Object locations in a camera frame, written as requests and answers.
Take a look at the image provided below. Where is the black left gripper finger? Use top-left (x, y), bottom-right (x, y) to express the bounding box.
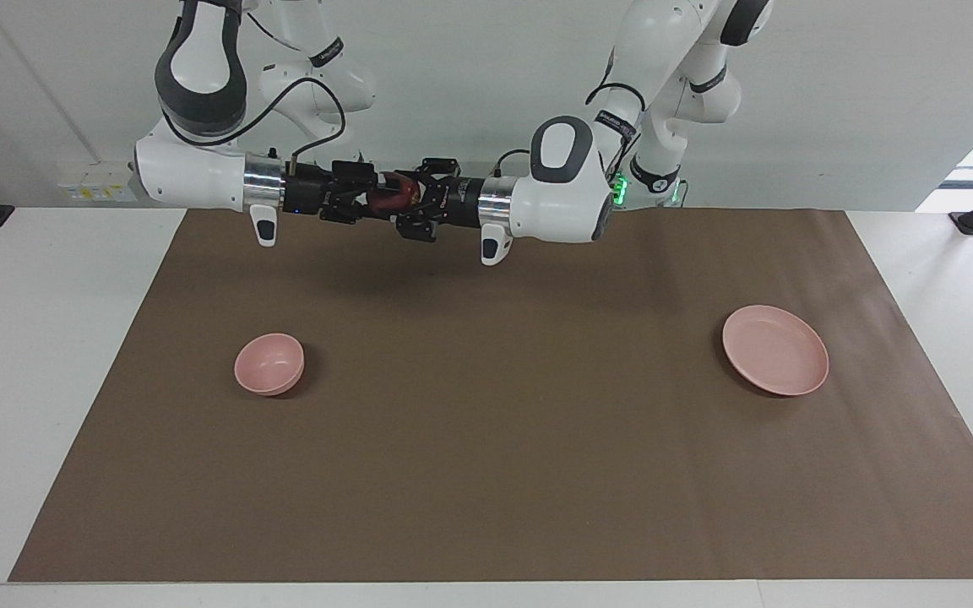
top-left (406, 157), bottom-right (460, 183)
top-left (395, 209), bottom-right (441, 244)

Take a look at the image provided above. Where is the red apple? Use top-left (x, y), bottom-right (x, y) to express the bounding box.
top-left (368, 173), bottom-right (420, 214)

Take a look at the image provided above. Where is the pink bowl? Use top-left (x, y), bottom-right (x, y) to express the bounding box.
top-left (234, 333), bottom-right (306, 397)

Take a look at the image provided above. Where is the pink plate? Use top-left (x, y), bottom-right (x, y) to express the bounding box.
top-left (722, 305), bottom-right (830, 397)

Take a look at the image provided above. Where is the brown paper table mat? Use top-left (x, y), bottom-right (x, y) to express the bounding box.
top-left (8, 209), bottom-right (973, 584)

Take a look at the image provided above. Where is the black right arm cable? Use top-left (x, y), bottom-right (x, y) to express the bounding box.
top-left (242, 8), bottom-right (348, 170)

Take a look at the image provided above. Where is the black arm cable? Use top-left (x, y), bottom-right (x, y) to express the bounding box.
top-left (495, 80), bottom-right (650, 174)
top-left (242, 8), bottom-right (348, 170)

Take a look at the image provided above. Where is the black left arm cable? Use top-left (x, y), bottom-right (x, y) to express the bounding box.
top-left (495, 80), bottom-right (650, 174)

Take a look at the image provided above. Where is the white wall socket panel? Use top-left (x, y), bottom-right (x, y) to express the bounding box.
top-left (58, 163), bottom-right (138, 204)

